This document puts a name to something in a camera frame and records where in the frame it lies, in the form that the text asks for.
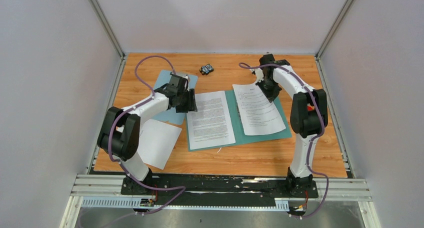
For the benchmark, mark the printed text paper sheet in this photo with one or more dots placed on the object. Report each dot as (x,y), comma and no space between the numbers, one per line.
(210,126)

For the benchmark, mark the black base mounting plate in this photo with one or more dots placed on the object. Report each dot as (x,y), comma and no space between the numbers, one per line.
(212,190)

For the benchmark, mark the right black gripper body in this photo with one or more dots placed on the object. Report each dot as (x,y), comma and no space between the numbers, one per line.
(270,88)

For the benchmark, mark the green file folder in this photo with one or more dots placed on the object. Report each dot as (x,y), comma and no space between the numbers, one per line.
(240,137)

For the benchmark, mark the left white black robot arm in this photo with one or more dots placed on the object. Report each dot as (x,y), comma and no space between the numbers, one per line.
(120,131)

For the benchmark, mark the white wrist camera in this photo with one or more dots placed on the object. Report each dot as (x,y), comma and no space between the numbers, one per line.
(186,81)
(259,76)

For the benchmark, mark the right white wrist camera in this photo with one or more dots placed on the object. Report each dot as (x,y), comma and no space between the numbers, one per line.
(259,76)

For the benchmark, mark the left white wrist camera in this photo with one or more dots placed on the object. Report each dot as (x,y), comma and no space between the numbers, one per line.
(186,81)

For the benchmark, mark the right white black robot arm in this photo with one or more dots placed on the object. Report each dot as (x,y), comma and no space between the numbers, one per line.
(308,118)

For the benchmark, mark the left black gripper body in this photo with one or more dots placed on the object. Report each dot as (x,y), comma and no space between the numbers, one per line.
(183,103)

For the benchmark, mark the aluminium frame rail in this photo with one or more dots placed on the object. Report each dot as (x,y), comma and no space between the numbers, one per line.
(103,191)

